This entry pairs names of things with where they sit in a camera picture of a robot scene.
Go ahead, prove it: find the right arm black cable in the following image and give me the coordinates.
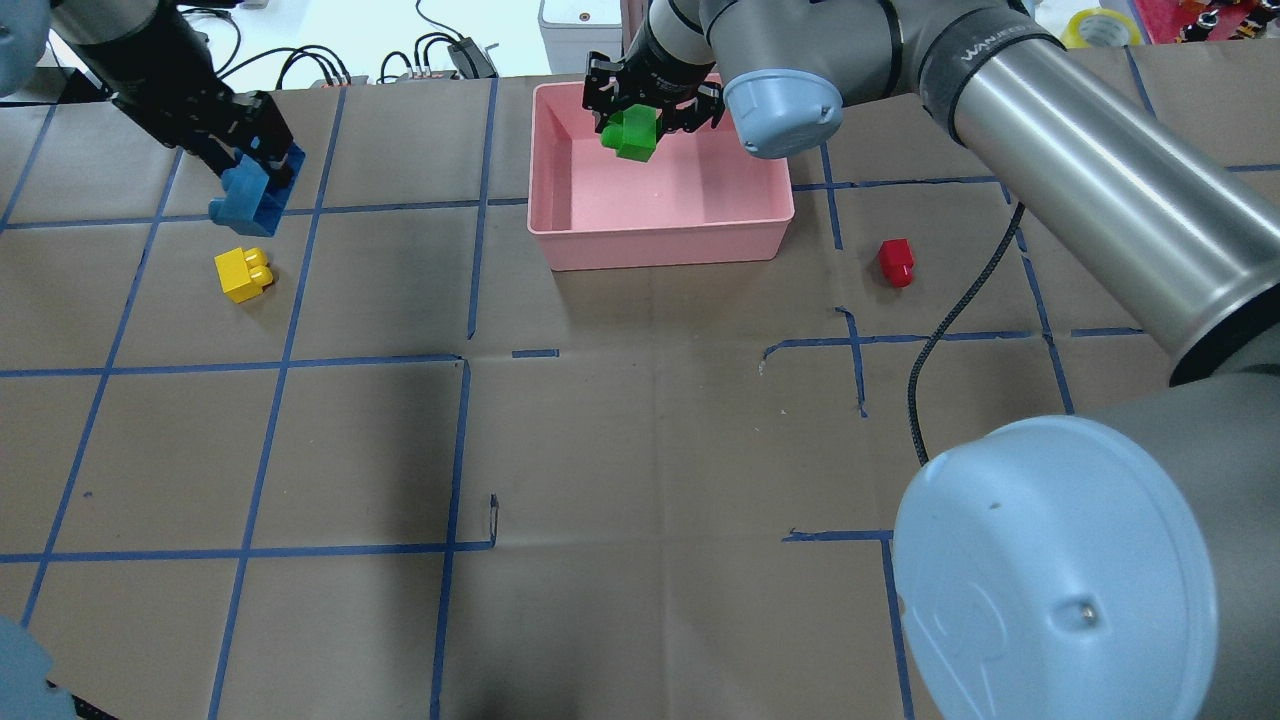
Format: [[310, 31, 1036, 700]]
[[908, 200, 1027, 468]]

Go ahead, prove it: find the green toy block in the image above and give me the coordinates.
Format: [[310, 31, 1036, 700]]
[[600, 105, 660, 163]]

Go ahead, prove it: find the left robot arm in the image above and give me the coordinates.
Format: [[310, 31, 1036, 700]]
[[1, 1, 297, 190]]

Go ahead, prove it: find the red toy block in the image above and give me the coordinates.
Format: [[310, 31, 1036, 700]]
[[877, 238, 915, 290]]

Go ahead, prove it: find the white square device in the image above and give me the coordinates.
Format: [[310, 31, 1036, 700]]
[[538, 1, 625, 74]]

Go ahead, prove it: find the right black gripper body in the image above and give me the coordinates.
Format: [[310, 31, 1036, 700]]
[[582, 29, 726, 136]]

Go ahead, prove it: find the red parts tray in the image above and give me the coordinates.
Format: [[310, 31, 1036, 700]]
[[1140, 0, 1280, 45]]

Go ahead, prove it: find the yellow tape roll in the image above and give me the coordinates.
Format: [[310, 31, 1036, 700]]
[[1059, 6, 1143, 49]]

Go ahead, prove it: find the blue toy block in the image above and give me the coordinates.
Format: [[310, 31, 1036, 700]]
[[207, 143, 306, 237]]

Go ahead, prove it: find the pink plastic box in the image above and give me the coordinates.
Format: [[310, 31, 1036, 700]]
[[527, 82, 795, 272]]

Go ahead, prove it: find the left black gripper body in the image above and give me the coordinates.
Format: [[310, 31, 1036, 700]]
[[110, 60, 296, 190]]

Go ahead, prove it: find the brown paper table cover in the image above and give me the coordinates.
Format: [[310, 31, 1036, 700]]
[[0, 45, 1280, 720]]

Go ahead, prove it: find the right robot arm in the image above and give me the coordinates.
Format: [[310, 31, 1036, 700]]
[[538, 38, 1277, 719]]

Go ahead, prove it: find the yellow toy block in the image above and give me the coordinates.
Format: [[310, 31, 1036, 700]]
[[214, 247, 275, 304]]

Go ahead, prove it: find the black usb hub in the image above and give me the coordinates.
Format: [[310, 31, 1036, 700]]
[[448, 36, 498, 79]]

